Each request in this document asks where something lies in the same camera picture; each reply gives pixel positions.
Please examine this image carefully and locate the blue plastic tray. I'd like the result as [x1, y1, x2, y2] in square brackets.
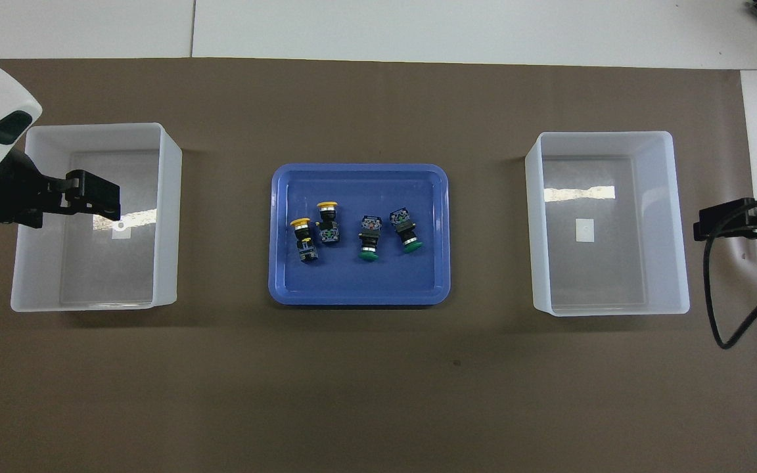
[268, 163, 451, 307]

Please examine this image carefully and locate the green push button switch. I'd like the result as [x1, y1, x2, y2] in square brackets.
[388, 207, 424, 254]
[357, 214, 382, 262]

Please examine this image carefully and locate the brown table mat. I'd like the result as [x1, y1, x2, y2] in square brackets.
[0, 58, 757, 473]

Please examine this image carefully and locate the translucent white plastic box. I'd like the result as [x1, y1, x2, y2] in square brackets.
[11, 123, 183, 313]
[525, 131, 691, 317]

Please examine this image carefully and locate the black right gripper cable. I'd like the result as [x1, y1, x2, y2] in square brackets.
[702, 196, 757, 350]

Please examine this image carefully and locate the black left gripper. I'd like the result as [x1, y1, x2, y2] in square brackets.
[0, 148, 121, 229]

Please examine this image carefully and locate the yellow push button switch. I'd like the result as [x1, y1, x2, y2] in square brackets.
[290, 217, 320, 265]
[315, 201, 342, 247]

